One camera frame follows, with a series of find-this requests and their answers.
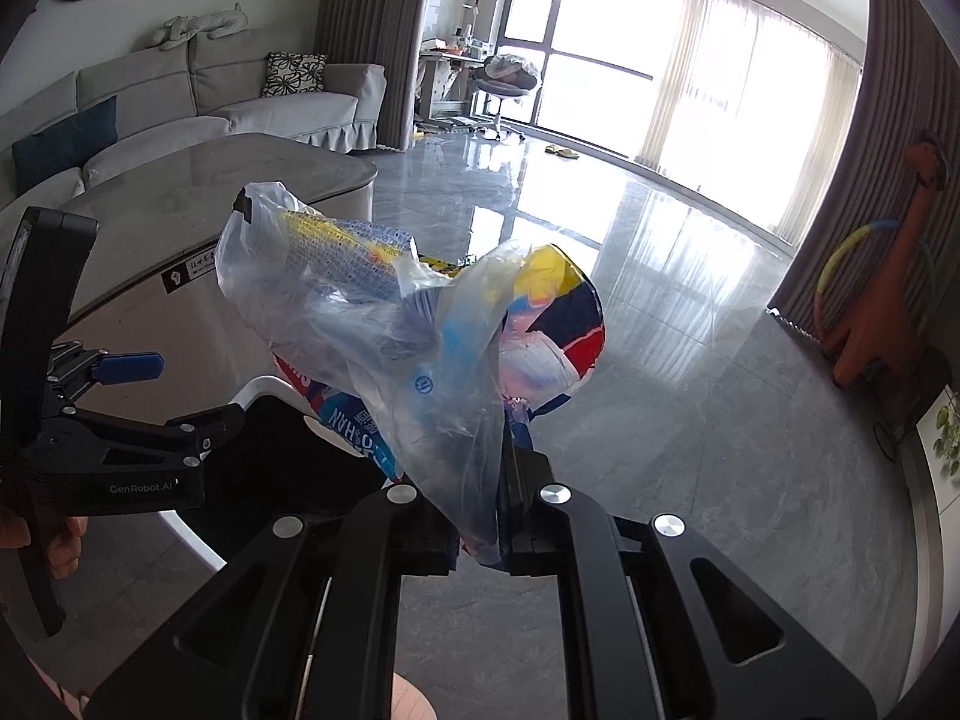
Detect clear bag of trash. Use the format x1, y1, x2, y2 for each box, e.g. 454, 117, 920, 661
215, 182, 605, 566

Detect person's left hand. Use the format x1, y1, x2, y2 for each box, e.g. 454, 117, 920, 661
0, 509, 89, 580

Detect person's right hand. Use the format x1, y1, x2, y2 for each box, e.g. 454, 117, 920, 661
391, 673, 438, 720

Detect teal cushion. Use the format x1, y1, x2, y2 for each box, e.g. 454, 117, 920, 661
11, 96, 117, 195

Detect grey fabric sofa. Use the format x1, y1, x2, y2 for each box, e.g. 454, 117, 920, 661
0, 24, 389, 212

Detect slippers on floor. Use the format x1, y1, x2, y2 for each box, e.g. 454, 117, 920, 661
545, 145, 581, 161

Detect floral cushion near curtain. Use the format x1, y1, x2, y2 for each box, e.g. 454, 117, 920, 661
260, 52, 327, 98

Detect grey plush toy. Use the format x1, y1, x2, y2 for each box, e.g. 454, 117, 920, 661
145, 4, 249, 50

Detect orange dinosaur toy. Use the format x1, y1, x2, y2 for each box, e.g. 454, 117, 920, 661
822, 130, 949, 388

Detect office chair with clothes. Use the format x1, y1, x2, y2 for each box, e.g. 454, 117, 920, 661
470, 54, 540, 143

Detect white desk with items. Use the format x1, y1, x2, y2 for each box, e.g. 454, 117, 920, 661
413, 0, 490, 137

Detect sheer window curtain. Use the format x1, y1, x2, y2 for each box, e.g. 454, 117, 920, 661
635, 0, 862, 247

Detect grey-brown curtain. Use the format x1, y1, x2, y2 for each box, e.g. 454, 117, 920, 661
314, 0, 427, 151
768, 0, 958, 335

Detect right grey-brown curtain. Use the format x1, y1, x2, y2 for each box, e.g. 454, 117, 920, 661
768, 0, 958, 335

